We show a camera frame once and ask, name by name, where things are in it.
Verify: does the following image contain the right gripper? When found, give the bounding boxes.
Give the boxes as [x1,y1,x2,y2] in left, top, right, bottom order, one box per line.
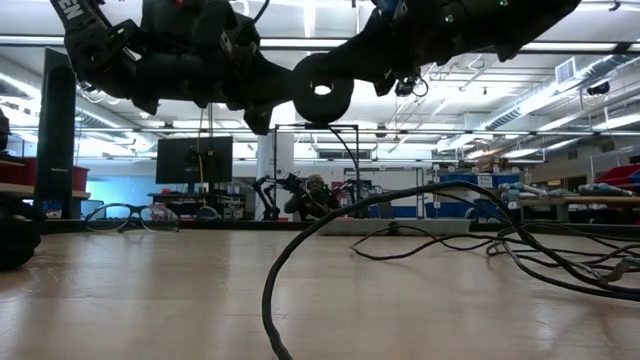
[345,0,507,98]

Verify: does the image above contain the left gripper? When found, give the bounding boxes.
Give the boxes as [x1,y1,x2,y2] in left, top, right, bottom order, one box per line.
[132,0,299,138]

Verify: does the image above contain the thin black cord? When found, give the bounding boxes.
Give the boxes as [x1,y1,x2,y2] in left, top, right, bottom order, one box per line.
[260,180,640,360]

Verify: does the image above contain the black computer monitor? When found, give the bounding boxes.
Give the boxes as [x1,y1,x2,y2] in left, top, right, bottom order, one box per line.
[155,135,234,185]

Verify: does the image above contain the person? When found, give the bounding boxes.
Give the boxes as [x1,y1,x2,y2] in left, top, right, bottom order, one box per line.
[283,173,342,221]

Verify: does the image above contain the blue storage bin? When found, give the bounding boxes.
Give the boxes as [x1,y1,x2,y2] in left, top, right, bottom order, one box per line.
[439,172,521,190]

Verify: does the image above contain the wooden top workbench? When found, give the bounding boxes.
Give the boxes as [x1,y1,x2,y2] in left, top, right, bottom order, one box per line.
[519,194,640,225]

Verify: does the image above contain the red storage bin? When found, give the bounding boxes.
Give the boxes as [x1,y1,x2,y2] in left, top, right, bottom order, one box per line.
[0,157,90,194]

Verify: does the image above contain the red and blue bin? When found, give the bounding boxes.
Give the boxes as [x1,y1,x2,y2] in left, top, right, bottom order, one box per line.
[594,163,640,189]

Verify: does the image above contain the black grey work glove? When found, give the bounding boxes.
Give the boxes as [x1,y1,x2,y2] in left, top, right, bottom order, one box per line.
[0,197,42,271]

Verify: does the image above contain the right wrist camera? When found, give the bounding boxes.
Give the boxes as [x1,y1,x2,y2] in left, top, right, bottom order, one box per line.
[393,74,430,100]

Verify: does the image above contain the black frame eyeglasses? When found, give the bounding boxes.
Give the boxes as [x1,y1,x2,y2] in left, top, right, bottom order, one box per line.
[84,202,180,235]

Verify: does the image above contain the black upright post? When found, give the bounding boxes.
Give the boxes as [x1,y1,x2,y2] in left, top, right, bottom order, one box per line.
[34,48,77,221]

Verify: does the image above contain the black overhead frame beam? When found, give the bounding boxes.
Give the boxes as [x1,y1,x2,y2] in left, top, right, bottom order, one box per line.
[0,33,640,55]

